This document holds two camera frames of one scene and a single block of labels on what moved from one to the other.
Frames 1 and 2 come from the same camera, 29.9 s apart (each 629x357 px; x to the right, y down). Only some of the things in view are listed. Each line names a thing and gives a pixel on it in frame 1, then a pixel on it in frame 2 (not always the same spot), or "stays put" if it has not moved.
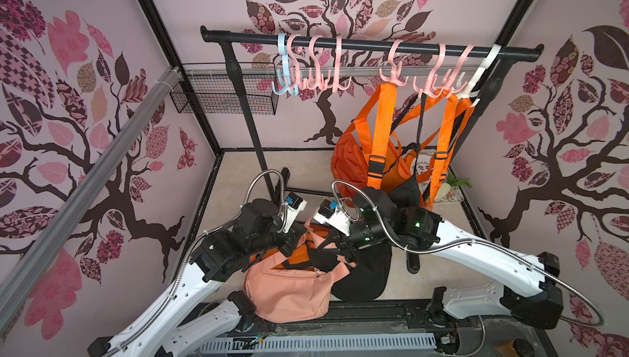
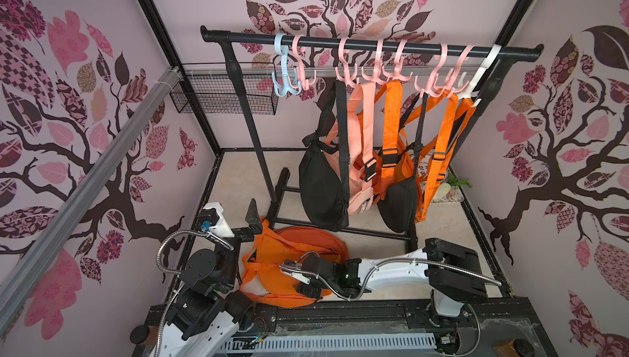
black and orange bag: x=319 y=248 -> x=323 y=175
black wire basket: x=215 y=94 stays put
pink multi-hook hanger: x=430 y=87 stays put
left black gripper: x=291 y=237 -> x=255 y=223
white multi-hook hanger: x=467 y=92 stays put
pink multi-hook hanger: x=449 y=88 stays put
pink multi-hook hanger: x=316 y=81 -> x=350 y=81
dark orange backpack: x=359 y=154 -> x=395 y=162
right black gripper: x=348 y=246 -> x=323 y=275
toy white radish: x=444 y=189 stays put
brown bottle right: x=517 y=347 stays put
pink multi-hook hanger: x=337 y=59 -> x=380 y=77
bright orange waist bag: x=425 y=161 -> x=454 y=112
